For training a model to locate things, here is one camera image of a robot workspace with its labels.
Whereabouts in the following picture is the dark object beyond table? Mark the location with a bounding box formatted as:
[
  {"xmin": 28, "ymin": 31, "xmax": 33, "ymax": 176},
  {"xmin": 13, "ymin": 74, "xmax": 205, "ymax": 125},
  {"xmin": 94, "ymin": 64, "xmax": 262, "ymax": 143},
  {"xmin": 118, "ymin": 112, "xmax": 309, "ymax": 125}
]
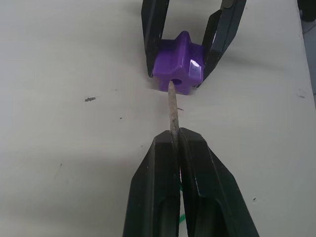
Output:
[{"xmin": 297, "ymin": 0, "xmax": 316, "ymax": 22}]

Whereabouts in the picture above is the purple star-shaped block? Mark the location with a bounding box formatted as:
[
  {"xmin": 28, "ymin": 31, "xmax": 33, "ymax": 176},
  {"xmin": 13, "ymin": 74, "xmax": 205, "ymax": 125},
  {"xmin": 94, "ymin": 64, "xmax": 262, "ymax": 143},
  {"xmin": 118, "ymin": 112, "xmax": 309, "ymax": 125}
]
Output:
[{"xmin": 152, "ymin": 31, "xmax": 206, "ymax": 96}]

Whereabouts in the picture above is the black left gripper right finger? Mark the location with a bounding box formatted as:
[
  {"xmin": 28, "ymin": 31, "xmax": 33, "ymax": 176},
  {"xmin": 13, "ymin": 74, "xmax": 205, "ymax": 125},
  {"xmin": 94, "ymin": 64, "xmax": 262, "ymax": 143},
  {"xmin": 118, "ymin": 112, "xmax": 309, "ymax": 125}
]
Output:
[{"xmin": 178, "ymin": 127, "xmax": 260, "ymax": 237}]

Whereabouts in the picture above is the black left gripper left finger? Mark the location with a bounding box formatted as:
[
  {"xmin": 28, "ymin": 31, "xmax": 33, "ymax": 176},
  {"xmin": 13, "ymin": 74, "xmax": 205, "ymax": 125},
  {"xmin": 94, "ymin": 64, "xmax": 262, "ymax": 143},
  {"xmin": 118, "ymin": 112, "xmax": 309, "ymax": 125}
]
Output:
[{"xmin": 122, "ymin": 131, "xmax": 181, "ymax": 237}]

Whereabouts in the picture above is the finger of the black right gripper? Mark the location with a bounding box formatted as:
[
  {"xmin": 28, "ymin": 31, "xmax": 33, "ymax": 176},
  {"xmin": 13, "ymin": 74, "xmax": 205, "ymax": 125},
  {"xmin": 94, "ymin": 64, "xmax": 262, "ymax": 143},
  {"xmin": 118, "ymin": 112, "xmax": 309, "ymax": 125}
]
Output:
[
  {"xmin": 197, "ymin": 0, "xmax": 247, "ymax": 88},
  {"xmin": 140, "ymin": 0, "xmax": 172, "ymax": 79}
]

